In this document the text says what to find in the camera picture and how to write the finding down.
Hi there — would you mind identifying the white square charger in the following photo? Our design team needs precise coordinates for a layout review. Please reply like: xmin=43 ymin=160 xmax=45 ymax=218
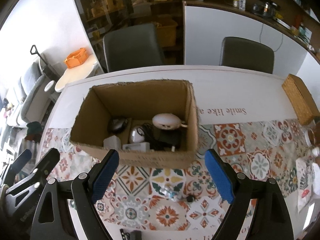
xmin=103 ymin=135 xmax=121 ymax=151

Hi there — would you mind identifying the black rectangular device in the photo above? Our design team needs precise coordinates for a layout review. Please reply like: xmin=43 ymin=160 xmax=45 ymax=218
xmin=120 ymin=229 xmax=142 ymax=240

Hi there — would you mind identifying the black round cable hub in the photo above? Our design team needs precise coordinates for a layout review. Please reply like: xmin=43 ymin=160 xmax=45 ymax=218
xmin=107 ymin=118 xmax=129 ymax=134

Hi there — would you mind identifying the silver egg-shaped device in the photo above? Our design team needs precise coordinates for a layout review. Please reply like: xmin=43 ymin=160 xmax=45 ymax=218
xmin=129 ymin=125 xmax=145 ymax=144

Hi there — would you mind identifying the black power adapter with cable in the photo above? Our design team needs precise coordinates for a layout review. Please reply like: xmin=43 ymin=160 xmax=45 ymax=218
xmin=138 ymin=122 xmax=182 ymax=151

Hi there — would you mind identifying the pink round night light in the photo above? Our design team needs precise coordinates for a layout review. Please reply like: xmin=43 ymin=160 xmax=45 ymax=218
xmin=152 ymin=113 xmax=188 ymax=130

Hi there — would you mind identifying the small black round object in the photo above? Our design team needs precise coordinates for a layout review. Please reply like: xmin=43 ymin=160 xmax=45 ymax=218
xmin=186 ymin=195 xmax=195 ymax=203

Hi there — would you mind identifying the patterned tile table runner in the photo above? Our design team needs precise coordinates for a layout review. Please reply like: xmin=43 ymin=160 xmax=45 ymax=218
xmin=39 ymin=118 xmax=316 ymax=231

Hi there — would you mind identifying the small white blue figurine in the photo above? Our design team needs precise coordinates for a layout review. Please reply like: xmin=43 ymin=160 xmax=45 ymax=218
xmin=160 ymin=185 xmax=181 ymax=202

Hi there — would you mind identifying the grey sofa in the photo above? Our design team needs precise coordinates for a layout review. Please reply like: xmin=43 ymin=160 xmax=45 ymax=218
xmin=5 ymin=59 xmax=50 ymax=128

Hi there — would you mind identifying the floral fabric tissue pouch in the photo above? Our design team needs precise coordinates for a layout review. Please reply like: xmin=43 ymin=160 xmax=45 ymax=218
xmin=296 ymin=156 xmax=315 ymax=213

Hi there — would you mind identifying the white smartphone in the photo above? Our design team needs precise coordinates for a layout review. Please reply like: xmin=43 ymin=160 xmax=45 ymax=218
xmin=303 ymin=203 xmax=315 ymax=230

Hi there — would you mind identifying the brown cardboard box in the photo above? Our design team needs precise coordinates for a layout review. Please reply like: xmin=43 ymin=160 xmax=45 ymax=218
xmin=70 ymin=80 xmax=198 ymax=169

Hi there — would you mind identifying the upright vacuum cleaner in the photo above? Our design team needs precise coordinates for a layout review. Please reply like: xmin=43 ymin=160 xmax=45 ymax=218
xmin=30 ymin=45 xmax=59 ymax=82

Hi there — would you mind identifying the woven wicker box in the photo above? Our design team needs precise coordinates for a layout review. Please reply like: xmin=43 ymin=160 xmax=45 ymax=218
xmin=281 ymin=74 xmax=319 ymax=125

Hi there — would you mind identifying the small round side table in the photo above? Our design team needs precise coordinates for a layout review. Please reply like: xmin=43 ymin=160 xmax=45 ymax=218
xmin=55 ymin=54 xmax=103 ymax=93

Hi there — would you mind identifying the orange plastic basket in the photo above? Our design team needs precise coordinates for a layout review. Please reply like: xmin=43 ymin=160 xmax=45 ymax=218
xmin=64 ymin=48 xmax=88 ymax=69

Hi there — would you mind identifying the right dark dining chair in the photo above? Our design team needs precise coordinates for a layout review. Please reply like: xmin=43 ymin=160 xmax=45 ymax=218
xmin=220 ymin=36 xmax=274 ymax=74

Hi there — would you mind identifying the dark dining chair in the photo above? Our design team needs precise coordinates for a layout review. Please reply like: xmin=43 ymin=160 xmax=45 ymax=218
xmin=220 ymin=36 xmax=274 ymax=74
xmin=103 ymin=23 xmax=165 ymax=73

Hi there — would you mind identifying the left dark dining chair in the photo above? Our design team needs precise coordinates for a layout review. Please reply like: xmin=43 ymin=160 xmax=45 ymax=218
xmin=103 ymin=23 xmax=165 ymax=73

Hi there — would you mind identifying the dark glass cabinet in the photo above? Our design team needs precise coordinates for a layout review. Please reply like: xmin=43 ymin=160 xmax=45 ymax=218
xmin=74 ymin=0 xmax=184 ymax=73

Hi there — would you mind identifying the wooden wall shelf unit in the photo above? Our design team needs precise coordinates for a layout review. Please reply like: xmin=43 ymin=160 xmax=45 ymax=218
xmin=183 ymin=0 xmax=319 ymax=49

